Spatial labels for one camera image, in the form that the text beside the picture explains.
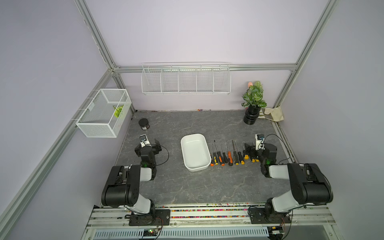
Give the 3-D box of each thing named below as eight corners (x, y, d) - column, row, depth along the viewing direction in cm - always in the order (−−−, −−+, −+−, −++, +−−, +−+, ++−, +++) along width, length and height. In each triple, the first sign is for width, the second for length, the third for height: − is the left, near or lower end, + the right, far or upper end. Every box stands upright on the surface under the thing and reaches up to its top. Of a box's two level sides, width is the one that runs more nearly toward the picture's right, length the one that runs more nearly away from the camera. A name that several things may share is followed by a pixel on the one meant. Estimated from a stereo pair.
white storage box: (180, 172, 91) (179, 168, 86) (182, 139, 106) (182, 133, 102) (211, 172, 91) (211, 168, 86) (209, 138, 106) (209, 133, 101)
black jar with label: (139, 130, 112) (137, 126, 108) (141, 122, 117) (139, 118, 113) (149, 130, 112) (147, 126, 108) (151, 122, 117) (149, 118, 113)
